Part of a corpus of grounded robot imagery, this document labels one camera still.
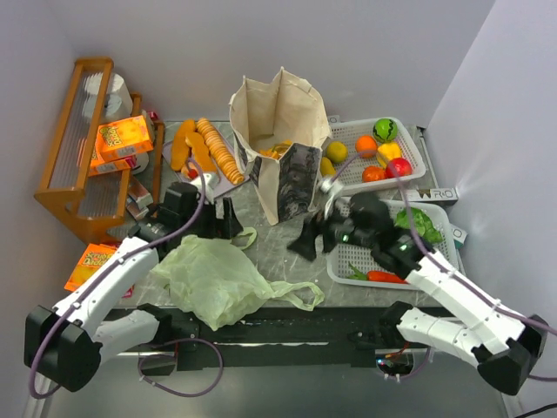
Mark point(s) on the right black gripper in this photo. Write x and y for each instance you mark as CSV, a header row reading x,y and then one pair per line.
x,y
327,235

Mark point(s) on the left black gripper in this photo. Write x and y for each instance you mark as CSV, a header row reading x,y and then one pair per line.
x,y
211,219

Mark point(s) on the orange gummy snack bag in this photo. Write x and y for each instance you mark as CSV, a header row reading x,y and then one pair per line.
x,y
277,150

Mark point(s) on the beige canvas tote bag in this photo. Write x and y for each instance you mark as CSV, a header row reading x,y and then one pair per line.
x,y
264,114

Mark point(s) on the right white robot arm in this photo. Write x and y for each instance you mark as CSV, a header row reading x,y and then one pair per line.
x,y
503,346

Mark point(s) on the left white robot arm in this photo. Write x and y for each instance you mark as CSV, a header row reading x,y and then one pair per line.
x,y
70,341

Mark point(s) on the green plastic grocery bag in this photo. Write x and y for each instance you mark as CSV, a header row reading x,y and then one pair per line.
x,y
216,281

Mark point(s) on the front white perforated basket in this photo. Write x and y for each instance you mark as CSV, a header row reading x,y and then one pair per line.
x,y
340,260

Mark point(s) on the row of round crackers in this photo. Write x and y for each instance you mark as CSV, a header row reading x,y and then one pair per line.
x,y
219,151

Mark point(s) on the orange carrot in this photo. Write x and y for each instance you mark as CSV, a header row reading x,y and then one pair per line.
x,y
375,276

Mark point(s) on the yellow mango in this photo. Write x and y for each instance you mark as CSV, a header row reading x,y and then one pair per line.
x,y
327,168

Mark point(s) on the long bread loaf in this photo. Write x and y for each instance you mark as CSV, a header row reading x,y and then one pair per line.
x,y
180,151

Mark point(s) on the red tomato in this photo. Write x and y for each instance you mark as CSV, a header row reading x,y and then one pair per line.
x,y
373,174

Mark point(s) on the yellow lemon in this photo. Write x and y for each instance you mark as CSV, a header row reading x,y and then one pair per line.
x,y
336,152

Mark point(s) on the napa cabbage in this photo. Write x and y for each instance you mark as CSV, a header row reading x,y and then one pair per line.
x,y
422,223

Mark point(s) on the orange fruit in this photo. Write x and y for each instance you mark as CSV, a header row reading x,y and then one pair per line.
x,y
366,146

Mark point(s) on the red apple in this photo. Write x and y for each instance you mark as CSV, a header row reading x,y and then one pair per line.
x,y
398,167

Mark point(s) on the yellow bell pepper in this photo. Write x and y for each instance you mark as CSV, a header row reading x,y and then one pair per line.
x,y
386,152

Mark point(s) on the orange cracker box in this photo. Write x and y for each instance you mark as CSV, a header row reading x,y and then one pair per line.
x,y
123,138
99,166

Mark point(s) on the orange box on floor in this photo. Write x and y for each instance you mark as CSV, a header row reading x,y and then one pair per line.
x,y
93,258

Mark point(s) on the green watermelon ball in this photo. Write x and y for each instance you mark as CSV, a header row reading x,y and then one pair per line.
x,y
385,130

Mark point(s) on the grey RIO block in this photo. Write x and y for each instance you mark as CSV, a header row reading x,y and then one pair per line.
x,y
433,195

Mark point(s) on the wooden shelf rack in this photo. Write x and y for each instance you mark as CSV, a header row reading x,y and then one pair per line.
x,y
93,208

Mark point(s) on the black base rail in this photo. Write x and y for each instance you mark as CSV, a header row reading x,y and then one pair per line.
x,y
278,337

